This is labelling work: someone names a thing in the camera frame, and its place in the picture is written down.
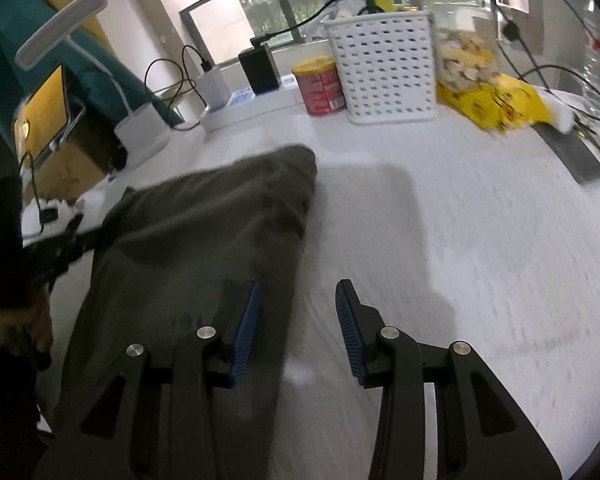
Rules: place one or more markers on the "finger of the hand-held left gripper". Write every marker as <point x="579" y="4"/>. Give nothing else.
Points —
<point x="87" y="242"/>

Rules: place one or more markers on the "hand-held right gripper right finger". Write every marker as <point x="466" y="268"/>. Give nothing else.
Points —
<point x="350" y="330"/>

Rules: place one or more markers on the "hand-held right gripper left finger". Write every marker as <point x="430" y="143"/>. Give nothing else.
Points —
<point x="245" y="330"/>

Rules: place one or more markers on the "olive green t-shirt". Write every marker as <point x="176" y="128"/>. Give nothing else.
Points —
<point x="190" y="240"/>

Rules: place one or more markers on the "person's left hand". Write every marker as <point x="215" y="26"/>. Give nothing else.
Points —
<point x="10" y="325"/>

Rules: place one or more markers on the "white cloth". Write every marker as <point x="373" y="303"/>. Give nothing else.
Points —
<point x="95" y="197"/>

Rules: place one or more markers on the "cardboard box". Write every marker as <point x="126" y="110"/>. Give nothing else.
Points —
<point x="70" y="170"/>

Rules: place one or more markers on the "white textured table mat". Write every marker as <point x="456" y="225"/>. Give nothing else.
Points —
<point x="430" y="260"/>

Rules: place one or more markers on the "white desk lamp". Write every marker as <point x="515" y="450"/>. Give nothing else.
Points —
<point x="140" y="135"/>

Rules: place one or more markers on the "tablet with yellow screen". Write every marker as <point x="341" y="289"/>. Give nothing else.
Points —
<point x="42" y="105"/>

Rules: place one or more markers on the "white charger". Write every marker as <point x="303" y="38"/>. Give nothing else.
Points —
<point x="215" y="90"/>

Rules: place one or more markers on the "white power strip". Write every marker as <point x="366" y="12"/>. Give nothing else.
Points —
<point x="250" y="112"/>

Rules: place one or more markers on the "teal curtain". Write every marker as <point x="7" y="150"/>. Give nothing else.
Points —
<point x="10" y="30"/>

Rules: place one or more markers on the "black balcony railing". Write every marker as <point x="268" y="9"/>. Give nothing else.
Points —
<point x="187" y="30"/>

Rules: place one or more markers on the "red can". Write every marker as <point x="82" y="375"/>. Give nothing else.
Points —
<point x="320" y="90"/>

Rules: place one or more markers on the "black power adapter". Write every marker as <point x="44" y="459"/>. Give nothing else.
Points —
<point x="260" y="70"/>

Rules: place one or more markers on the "white plastic basket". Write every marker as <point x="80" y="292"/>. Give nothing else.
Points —
<point x="385" y="70"/>

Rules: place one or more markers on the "yellow snack bag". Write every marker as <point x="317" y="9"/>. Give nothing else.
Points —
<point x="495" y="105"/>

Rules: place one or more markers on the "grey smartphone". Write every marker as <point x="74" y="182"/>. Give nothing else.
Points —
<point x="575" y="157"/>

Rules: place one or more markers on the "clear jar of snacks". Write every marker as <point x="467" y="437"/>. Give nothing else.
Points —
<point x="465" y="55"/>

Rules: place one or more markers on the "white tube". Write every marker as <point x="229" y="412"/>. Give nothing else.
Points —
<point x="560" y="115"/>

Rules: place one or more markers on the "yellow green packet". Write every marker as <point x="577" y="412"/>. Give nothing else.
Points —
<point x="382" y="5"/>

